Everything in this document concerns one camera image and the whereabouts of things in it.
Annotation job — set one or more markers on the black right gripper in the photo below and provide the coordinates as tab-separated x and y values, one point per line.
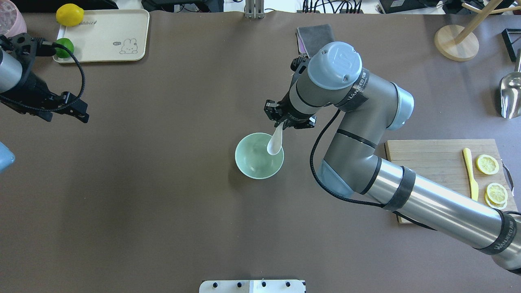
287	113

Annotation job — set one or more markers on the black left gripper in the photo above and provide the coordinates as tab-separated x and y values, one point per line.
29	87

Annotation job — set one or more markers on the white ceramic spoon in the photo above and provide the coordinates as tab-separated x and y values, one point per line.
275	144

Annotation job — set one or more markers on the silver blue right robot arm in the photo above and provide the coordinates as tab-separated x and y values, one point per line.
352	171

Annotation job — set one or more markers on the light green ceramic bowl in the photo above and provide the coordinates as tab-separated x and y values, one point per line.
253	159

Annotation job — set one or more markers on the pink bowl with ice cubes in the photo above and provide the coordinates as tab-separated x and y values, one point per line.
11	21

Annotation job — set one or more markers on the green lime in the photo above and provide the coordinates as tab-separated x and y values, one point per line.
65	46

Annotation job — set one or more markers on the grey folded cloth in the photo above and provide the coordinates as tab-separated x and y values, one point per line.
310	39

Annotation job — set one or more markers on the yellow lemon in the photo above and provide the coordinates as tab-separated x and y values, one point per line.
69	14

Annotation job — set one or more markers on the cream plastic tray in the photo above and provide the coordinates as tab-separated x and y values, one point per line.
109	35

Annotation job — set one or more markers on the wooden cutting board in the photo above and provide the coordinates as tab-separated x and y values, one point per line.
442	161

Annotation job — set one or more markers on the wooden cup tree stand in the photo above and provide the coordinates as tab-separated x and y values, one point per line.
459	43

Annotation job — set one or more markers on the yellow plastic knife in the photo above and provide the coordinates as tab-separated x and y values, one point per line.
473	184

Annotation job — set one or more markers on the lemon slice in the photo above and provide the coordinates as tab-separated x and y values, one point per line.
496	196
487	164

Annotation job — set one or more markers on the metal scoop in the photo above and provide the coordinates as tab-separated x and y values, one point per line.
510	91

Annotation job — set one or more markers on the aluminium frame post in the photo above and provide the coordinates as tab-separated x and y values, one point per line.
254	9

